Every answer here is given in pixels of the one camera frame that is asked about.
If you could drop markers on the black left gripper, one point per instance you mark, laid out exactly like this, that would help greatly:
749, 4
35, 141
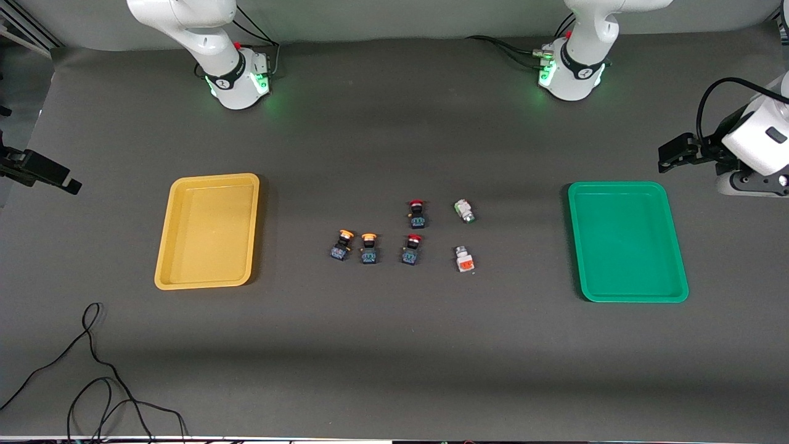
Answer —
708, 150

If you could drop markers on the green push button white body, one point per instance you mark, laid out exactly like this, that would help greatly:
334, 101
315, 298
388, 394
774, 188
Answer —
464, 210

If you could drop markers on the green plastic tray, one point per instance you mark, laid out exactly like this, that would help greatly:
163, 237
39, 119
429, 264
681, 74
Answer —
625, 242

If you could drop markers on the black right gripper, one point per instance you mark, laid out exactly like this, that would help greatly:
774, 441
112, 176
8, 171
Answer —
18, 163

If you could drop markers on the aluminium frame profile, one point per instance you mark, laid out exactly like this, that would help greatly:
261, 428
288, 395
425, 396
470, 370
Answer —
28, 24

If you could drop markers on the red push button black body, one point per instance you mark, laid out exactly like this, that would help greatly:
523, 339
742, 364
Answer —
412, 250
417, 214

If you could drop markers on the yellow plastic tray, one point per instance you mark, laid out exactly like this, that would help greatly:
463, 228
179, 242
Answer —
209, 229

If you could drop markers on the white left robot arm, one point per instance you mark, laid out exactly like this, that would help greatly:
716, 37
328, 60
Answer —
579, 61

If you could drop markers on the yellow push button black body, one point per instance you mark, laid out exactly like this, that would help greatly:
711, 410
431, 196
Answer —
341, 245
368, 249

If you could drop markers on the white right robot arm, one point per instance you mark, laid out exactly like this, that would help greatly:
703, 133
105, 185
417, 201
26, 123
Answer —
228, 68

